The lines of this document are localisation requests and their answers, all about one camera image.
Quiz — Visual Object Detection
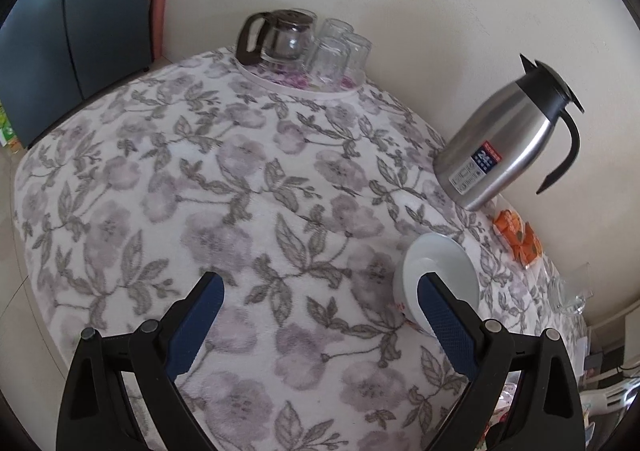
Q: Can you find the white bowl with printed logo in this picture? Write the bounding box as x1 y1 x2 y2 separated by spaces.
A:
392 232 478 336

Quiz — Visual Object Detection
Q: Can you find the clear glass mug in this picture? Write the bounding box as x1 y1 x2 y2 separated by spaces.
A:
547 263 593 316

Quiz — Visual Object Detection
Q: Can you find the white plastic chair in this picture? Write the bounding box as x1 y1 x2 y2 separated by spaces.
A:
580 375 640 416

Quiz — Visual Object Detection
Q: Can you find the dark glass cabinet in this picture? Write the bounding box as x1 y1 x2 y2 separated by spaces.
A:
0 0 162 149

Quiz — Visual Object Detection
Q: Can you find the white round tray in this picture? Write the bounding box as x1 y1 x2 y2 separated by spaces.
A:
235 56 367 93

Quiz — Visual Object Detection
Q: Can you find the green box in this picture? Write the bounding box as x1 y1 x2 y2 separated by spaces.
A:
0 101 23 149

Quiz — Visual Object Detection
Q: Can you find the glass coffee pot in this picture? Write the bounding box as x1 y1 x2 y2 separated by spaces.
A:
236 8 317 68

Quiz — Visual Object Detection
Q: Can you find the orange snack packet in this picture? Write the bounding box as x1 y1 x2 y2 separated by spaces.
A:
510 226 544 267
492 208 526 238

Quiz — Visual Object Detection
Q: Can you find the clear drinking glass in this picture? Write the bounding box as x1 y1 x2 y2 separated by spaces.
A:
304 36 351 87
345 32 374 82
315 18 354 48

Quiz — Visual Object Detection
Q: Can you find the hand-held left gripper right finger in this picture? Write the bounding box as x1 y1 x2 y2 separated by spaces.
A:
417 270 586 451

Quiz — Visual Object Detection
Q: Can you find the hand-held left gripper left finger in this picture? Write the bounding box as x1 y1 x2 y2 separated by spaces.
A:
56 272 226 451

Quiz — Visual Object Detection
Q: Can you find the stainless steel thermos jug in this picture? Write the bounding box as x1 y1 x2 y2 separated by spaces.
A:
432 54 585 212

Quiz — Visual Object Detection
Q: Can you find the grey floral fleece blanket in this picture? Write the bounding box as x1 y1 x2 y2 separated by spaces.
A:
12 48 591 451

